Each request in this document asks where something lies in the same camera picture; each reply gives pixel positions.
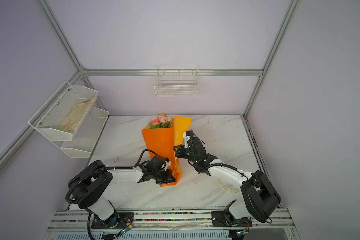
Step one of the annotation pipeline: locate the aluminium frame crossbar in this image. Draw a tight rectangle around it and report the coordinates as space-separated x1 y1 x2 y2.
82 69 264 76

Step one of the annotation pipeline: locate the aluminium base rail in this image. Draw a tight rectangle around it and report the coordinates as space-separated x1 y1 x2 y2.
43 209 301 240

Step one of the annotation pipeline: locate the aluminium frame post right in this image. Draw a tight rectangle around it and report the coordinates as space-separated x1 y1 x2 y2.
243 0 301 119

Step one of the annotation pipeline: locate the cream printed ribbon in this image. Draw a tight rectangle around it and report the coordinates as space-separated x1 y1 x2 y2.
218 179 240 195

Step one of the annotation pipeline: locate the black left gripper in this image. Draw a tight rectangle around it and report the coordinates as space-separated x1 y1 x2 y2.
152 168 176 185

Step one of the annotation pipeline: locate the upper white mesh shelf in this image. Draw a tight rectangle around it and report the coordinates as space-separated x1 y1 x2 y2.
28 81 98 142

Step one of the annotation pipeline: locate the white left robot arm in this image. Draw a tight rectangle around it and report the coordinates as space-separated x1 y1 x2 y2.
65 149 176 240

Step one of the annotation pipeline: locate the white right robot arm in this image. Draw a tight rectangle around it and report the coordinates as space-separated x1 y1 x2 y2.
174 130 282 228

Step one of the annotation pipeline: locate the white mesh shelf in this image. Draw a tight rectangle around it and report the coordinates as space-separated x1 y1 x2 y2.
60 107 109 159
28 81 98 142

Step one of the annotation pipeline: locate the lower white mesh shelf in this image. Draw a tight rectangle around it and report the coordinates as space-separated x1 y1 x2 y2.
60 107 109 159

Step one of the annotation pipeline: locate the white wire wall basket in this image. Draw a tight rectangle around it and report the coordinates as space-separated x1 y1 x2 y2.
154 65 199 97

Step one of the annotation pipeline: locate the aluminium frame post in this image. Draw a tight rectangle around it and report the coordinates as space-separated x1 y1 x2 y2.
36 0 83 72
243 0 301 119

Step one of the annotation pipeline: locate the orange wrapping paper sheet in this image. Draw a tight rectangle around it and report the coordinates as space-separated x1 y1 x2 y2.
142 114 192 187

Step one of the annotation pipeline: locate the beige cloth glove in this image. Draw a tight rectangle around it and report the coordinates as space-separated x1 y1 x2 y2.
58 98 93 134

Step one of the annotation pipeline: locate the aluminium frame post left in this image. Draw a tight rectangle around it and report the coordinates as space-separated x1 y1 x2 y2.
36 0 83 72

